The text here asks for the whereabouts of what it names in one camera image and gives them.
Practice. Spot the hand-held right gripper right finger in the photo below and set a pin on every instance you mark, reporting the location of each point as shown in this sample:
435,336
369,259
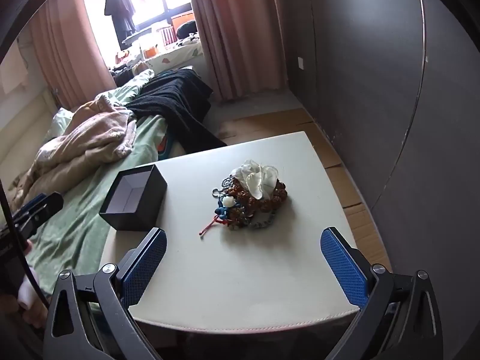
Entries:
343,266

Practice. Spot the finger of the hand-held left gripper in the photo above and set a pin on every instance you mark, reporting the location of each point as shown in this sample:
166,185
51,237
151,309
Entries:
43,212
33,201

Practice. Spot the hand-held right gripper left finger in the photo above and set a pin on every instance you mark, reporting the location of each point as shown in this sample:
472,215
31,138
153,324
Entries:
146,266

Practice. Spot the black jewelry box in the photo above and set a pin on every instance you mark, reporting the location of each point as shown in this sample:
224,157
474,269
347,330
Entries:
146,210

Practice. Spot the person's left hand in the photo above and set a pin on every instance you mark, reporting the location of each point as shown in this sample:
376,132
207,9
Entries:
22,313

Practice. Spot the green bedsheet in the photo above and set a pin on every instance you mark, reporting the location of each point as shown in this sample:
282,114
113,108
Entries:
82,225

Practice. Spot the cream bed headboard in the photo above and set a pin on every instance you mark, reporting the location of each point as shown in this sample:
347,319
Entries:
18,123

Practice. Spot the pink fleece blanket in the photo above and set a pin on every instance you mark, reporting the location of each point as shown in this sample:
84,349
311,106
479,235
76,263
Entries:
86,138

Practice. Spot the pink curtain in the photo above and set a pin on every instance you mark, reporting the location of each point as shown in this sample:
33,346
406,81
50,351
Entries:
232,33
71,52

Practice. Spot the green patterned bedding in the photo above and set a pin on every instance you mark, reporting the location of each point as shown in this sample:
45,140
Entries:
137,80

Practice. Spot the black knitted cloth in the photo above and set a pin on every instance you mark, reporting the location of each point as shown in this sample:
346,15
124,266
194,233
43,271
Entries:
168,101

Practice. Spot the orange container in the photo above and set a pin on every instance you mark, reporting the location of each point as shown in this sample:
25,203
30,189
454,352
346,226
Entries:
150,50

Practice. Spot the white printed windowsill cushion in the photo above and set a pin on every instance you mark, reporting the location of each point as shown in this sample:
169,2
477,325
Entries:
176,54

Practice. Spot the hanging dark clothes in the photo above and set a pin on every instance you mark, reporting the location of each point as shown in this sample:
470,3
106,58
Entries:
119,3

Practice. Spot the black bag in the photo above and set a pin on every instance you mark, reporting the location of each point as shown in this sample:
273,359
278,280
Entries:
186,29

